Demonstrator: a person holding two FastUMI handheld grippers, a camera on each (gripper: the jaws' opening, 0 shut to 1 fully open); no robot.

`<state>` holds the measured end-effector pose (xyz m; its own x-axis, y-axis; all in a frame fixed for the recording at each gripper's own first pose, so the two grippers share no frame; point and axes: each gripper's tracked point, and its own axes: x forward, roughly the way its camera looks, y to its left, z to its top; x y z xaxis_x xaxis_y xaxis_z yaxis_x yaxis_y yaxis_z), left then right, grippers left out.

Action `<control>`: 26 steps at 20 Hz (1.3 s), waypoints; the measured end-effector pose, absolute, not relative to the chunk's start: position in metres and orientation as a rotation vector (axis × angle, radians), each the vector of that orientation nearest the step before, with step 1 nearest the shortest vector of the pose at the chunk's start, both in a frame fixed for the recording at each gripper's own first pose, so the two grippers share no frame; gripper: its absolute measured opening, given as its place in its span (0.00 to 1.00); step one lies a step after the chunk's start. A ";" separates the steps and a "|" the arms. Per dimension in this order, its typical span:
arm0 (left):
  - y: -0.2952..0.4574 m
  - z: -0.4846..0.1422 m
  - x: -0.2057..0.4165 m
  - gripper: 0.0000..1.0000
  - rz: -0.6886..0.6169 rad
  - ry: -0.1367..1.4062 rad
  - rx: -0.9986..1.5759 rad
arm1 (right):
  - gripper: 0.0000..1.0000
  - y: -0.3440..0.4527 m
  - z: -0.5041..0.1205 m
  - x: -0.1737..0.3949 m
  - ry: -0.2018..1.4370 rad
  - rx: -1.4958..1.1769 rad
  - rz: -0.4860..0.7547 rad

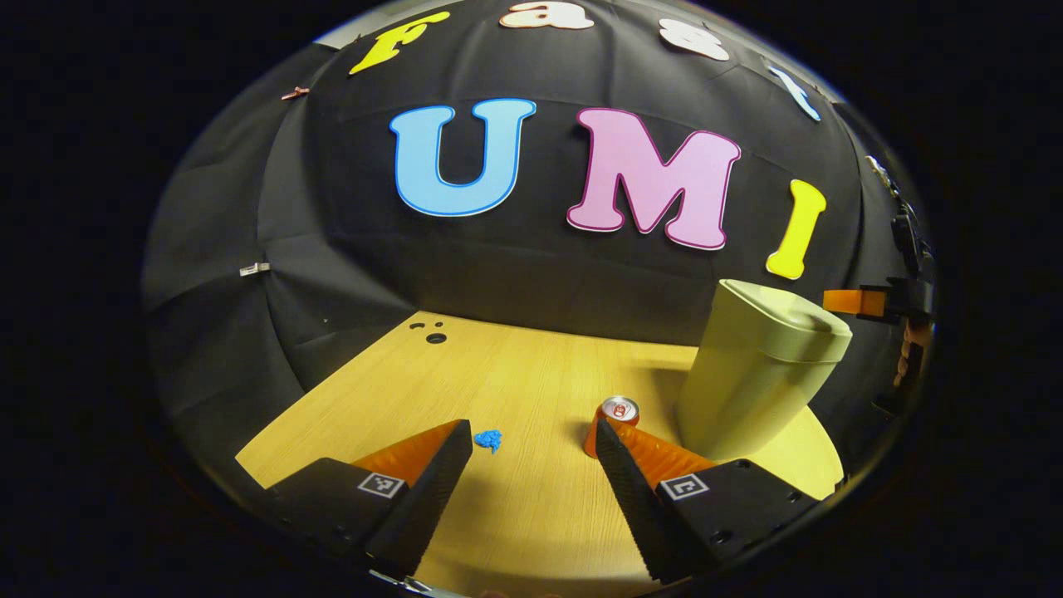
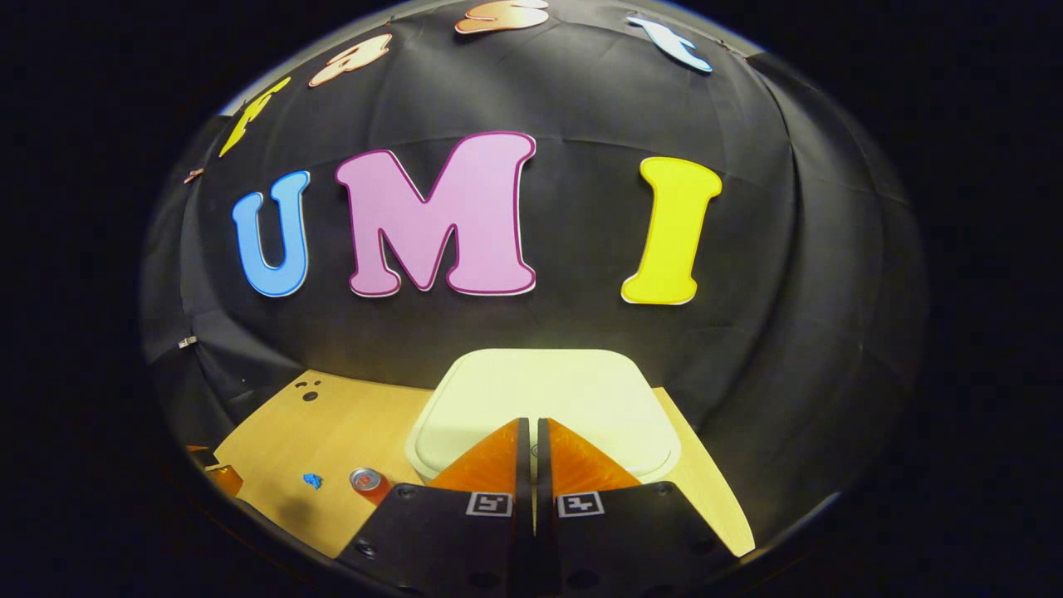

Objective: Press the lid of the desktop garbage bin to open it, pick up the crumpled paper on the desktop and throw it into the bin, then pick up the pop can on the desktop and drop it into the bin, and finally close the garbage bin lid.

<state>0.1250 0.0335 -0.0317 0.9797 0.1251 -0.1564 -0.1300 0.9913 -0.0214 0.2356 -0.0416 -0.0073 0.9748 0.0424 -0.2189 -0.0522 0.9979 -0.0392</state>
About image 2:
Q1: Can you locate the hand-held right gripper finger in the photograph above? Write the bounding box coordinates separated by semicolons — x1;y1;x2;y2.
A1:
336;417;532;598
536;417;736;598

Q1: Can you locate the green desktop garbage bin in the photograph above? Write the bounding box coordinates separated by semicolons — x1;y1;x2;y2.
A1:
404;349;682;487

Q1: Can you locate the orange pop can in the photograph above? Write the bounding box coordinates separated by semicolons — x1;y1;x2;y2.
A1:
349;468;395;507

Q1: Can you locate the black backdrop cloth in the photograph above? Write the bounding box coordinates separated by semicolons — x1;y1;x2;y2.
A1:
140;0;927;541

